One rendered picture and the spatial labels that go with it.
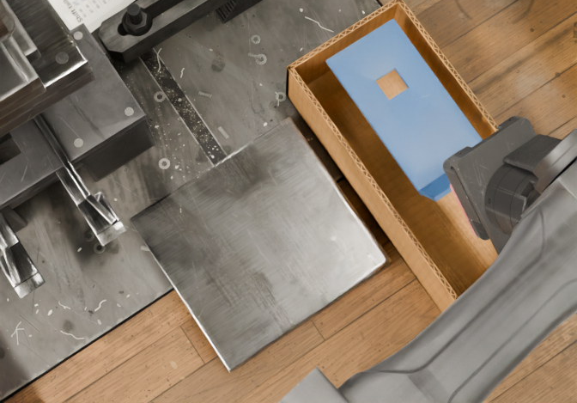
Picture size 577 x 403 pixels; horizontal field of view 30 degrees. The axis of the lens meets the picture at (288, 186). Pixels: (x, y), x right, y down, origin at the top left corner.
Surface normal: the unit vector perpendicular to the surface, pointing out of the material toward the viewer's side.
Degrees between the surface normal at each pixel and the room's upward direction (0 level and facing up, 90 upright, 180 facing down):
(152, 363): 0
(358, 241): 0
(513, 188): 63
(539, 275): 12
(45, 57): 0
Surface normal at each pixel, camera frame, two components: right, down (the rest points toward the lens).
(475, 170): 0.31, 0.19
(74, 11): 0.01, -0.25
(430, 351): 0.17, -0.39
